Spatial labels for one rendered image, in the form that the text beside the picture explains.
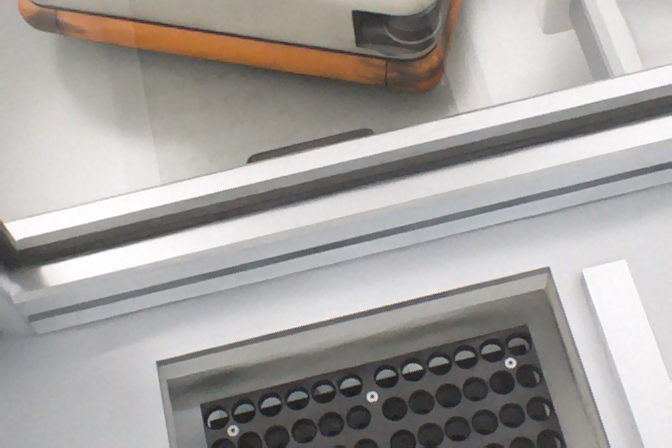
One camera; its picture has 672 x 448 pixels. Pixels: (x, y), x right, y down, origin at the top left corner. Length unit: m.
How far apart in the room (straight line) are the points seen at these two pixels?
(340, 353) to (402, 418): 0.10
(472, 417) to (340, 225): 0.13
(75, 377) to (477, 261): 0.21
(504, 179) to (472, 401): 0.12
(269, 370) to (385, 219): 0.17
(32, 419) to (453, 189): 0.23
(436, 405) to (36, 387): 0.20
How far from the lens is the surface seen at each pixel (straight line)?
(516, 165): 0.60
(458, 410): 0.64
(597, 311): 0.60
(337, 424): 0.67
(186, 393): 0.73
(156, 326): 0.63
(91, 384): 0.62
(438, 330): 0.72
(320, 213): 0.59
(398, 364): 0.65
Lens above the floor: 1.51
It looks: 62 degrees down
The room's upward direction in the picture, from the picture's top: 10 degrees counter-clockwise
